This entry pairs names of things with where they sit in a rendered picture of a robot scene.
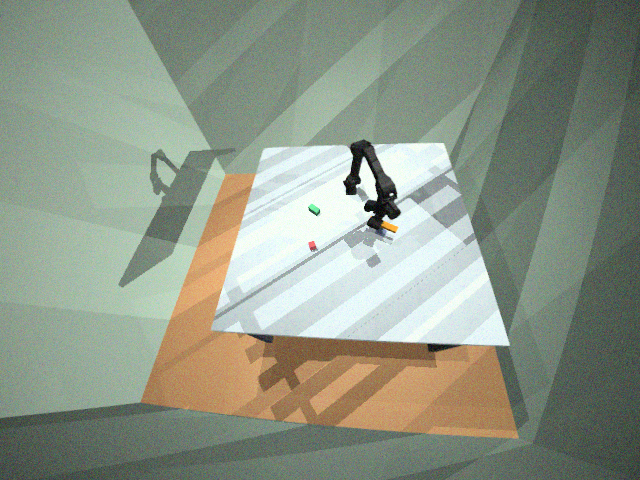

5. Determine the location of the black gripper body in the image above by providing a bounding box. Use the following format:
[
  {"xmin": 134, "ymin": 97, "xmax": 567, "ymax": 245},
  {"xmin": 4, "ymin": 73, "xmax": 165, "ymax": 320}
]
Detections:
[{"xmin": 367, "ymin": 203, "xmax": 386, "ymax": 230}]

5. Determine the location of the green block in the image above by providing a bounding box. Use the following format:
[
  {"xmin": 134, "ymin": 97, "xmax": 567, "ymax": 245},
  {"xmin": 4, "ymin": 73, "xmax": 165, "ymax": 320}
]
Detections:
[{"xmin": 308, "ymin": 204, "xmax": 321, "ymax": 216}]

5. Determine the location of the orange bar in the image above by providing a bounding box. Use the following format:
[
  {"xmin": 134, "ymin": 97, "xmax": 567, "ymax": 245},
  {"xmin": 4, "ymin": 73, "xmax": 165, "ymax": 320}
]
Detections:
[{"xmin": 381, "ymin": 221, "xmax": 399, "ymax": 234}]

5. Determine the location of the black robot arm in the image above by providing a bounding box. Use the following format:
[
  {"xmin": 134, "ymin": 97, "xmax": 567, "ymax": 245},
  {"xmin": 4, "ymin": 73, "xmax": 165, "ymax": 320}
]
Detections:
[{"xmin": 343, "ymin": 139, "xmax": 401, "ymax": 220}]

